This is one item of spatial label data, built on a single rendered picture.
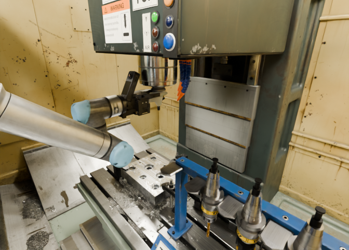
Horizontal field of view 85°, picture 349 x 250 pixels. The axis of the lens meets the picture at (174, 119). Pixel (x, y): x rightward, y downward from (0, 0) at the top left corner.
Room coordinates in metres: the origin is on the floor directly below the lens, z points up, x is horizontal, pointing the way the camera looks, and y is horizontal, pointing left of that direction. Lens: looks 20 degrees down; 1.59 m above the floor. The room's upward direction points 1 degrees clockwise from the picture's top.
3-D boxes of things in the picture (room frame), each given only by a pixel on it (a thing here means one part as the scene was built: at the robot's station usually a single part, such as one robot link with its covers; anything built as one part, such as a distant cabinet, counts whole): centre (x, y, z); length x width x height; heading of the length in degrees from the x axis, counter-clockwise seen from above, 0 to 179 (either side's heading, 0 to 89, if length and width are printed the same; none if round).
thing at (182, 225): (0.57, -0.03, 1.05); 0.10 x 0.05 x 0.30; 134
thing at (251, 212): (0.34, -0.18, 1.26); 0.04 x 0.04 x 0.07
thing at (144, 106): (0.72, 0.16, 1.39); 0.12 x 0.08 x 0.09; 134
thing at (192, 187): (0.46, -0.07, 1.21); 0.07 x 0.05 x 0.01; 134
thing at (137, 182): (0.84, 0.10, 0.96); 0.29 x 0.23 x 0.05; 44
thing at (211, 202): (0.42, -0.10, 1.21); 0.06 x 0.06 x 0.03
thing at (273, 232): (0.30, -0.22, 1.21); 0.07 x 0.05 x 0.01; 134
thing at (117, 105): (0.66, 0.22, 1.39); 0.08 x 0.05 x 0.08; 44
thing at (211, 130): (1.12, -0.25, 1.16); 0.48 x 0.05 x 0.51; 44
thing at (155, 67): (0.81, 0.07, 1.51); 0.16 x 0.16 x 0.12
